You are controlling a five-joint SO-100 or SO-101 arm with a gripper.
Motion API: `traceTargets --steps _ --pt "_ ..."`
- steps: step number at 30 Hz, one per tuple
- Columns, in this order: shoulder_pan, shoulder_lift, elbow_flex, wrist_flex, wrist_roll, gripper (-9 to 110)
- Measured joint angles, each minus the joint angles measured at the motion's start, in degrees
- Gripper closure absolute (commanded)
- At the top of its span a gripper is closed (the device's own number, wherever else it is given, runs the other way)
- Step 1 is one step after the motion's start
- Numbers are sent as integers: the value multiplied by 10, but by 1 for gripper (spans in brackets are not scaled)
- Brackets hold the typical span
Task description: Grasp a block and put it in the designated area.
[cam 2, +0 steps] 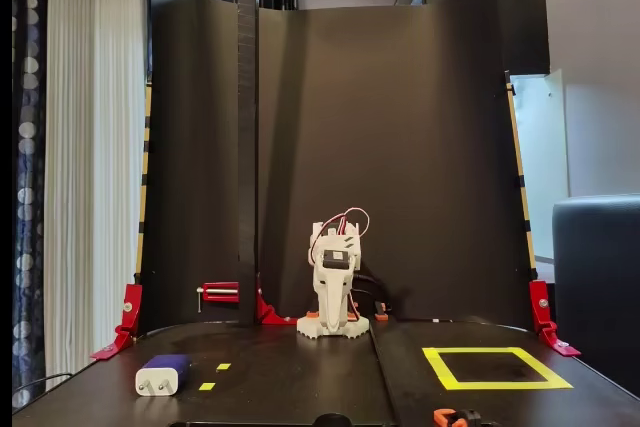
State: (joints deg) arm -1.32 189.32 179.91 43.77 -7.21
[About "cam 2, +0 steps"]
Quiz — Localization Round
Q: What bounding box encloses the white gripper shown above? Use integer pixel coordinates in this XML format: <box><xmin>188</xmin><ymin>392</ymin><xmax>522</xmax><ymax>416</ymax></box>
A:
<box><xmin>312</xmin><ymin>244</ymin><xmax>362</xmax><ymax>337</ymax></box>

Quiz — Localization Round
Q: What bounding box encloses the white purple charger block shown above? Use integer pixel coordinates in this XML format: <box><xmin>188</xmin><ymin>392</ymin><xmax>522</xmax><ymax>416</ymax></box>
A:
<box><xmin>135</xmin><ymin>353</ymin><xmax>193</xmax><ymax>398</ymax></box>

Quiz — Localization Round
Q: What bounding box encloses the black flat strip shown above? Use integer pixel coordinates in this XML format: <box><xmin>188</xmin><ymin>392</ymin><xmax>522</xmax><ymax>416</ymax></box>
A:
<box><xmin>368</xmin><ymin>319</ymin><xmax>404</xmax><ymax>427</ymax></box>

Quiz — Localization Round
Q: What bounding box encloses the red screw clamp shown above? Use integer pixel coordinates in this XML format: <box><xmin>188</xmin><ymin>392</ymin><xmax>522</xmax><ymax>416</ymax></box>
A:
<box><xmin>195</xmin><ymin>281</ymin><xmax>241</xmax><ymax>314</ymax></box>

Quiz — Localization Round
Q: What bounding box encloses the yellow tape square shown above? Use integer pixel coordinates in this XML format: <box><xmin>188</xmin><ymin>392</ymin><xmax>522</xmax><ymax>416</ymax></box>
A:
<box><xmin>421</xmin><ymin>346</ymin><xmax>574</xmax><ymax>392</ymax></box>

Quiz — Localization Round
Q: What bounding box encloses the orange black spring clamp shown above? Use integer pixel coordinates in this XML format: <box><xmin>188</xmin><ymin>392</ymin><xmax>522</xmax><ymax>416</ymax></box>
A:
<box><xmin>432</xmin><ymin>407</ymin><xmax>484</xmax><ymax>427</ymax></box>

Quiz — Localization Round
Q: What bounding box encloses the black curved backdrop sheet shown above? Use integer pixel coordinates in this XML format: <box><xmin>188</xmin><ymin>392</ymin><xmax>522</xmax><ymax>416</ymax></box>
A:
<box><xmin>137</xmin><ymin>0</ymin><xmax>535</xmax><ymax>339</ymax></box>

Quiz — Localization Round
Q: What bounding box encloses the wooden stick with black ties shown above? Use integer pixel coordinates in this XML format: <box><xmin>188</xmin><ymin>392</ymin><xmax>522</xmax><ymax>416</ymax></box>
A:
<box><xmin>133</xmin><ymin>84</ymin><xmax>154</xmax><ymax>281</ymax></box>
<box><xmin>504</xmin><ymin>71</ymin><xmax>539</xmax><ymax>282</ymax></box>

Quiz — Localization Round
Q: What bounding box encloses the white cabinet door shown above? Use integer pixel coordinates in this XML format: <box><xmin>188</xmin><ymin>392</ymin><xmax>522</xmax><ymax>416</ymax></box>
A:
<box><xmin>508</xmin><ymin>68</ymin><xmax>571</xmax><ymax>283</ymax></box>

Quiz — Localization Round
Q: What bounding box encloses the black armchair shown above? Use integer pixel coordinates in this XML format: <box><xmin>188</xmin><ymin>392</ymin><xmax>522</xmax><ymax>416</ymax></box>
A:
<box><xmin>551</xmin><ymin>193</ymin><xmax>640</xmax><ymax>398</ymax></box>

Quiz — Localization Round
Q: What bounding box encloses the white pleated curtain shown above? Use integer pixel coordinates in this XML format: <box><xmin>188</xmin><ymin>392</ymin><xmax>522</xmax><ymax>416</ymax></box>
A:
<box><xmin>43</xmin><ymin>0</ymin><xmax>151</xmax><ymax>391</ymax></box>

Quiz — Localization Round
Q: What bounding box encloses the dark blue dotted curtain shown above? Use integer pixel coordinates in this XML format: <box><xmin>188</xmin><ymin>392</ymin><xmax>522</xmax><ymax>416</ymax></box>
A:
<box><xmin>11</xmin><ymin>0</ymin><xmax>50</xmax><ymax>411</ymax></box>

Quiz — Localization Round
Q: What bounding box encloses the dark tall cabinet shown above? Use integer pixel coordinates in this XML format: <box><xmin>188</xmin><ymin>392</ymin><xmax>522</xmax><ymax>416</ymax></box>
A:
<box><xmin>423</xmin><ymin>0</ymin><xmax>551</xmax><ymax>76</ymax></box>

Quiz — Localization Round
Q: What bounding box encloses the red post foot bracket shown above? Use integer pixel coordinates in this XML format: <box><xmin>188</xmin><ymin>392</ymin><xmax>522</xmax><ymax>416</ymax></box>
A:
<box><xmin>255</xmin><ymin>274</ymin><xmax>297</xmax><ymax>326</ymax></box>

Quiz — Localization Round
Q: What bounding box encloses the red white servo wire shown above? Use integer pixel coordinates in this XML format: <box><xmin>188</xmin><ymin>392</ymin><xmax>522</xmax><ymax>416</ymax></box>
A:
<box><xmin>308</xmin><ymin>207</ymin><xmax>372</xmax><ymax>268</ymax></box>

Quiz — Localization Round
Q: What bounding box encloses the black rounded mount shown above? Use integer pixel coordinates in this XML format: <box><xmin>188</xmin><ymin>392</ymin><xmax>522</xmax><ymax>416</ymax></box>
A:
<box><xmin>313</xmin><ymin>412</ymin><xmax>354</xmax><ymax>427</ymax></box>

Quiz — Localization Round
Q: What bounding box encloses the black vertical post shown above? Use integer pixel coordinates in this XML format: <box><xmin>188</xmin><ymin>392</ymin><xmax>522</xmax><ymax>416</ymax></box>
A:
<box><xmin>236</xmin><ymin>0</ymin><xmax>260</xmax><ymax>326</ymax></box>

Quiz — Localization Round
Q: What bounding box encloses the red angled bracket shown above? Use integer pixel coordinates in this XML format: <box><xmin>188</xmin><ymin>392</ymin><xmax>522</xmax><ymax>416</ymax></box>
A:
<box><xmin>528</xmin><ymin>280</ymin><xmax>582</xmax><ymax>359</ymax></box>
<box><xmin>89</xmin><ymin>283</ymin><xmax>144</xmax><ymax>361</ymax></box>

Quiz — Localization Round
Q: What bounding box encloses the thin black cable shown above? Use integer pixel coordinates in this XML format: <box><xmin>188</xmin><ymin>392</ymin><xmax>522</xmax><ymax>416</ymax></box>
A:
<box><xmin>11</xmin><ymin>372</ymin><xmax>74</xmax><ymax>398</ymax></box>

